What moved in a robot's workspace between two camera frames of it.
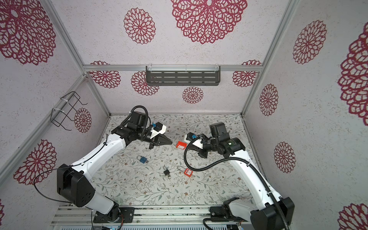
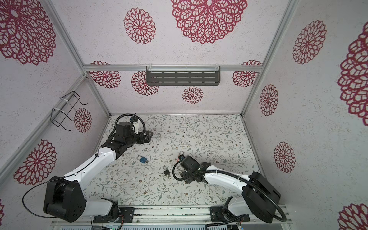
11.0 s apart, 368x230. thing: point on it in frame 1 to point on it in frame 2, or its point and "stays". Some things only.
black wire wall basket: x=65 y=108 stays
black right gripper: x=202 y=154 to x=184 y=176
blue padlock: x=143 y=159 stays
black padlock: x=166 y=171 stays
